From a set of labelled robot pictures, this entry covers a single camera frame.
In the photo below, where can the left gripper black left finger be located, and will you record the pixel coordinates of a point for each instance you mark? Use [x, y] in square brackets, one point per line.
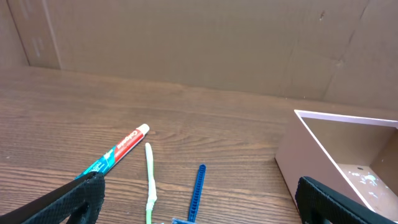
[79, 201]

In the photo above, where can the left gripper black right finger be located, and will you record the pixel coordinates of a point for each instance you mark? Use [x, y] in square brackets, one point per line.
[319, 204]

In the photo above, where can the blue disposable razor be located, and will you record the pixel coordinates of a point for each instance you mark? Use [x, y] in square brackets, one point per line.
[196, 196]

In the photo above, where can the red white toothpaste tube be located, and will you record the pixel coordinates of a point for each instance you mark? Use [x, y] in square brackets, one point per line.
[105, 163]

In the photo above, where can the white cardboard box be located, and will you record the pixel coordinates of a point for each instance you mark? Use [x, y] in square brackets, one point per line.
[355, 156]

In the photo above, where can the green white toothbrush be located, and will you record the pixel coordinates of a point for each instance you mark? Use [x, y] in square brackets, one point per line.
[152, 194]

